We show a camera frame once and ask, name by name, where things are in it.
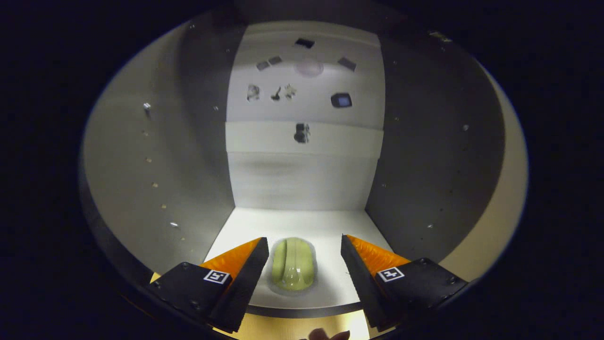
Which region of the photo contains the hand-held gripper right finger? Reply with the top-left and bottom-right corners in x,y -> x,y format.
340,234 -> 470,331

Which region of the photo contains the grey cabinet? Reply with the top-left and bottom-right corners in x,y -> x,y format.
80,9 -> 508,331

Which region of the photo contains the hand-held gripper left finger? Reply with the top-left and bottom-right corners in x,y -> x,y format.
150,237 -> 270,333

